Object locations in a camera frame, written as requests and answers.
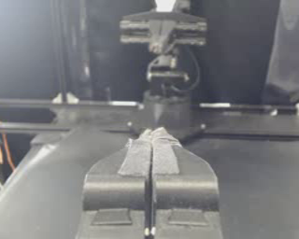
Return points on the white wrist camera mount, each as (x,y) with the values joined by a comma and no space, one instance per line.
(164,5)

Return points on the grey hanging fabric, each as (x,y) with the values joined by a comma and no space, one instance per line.
(287,56)

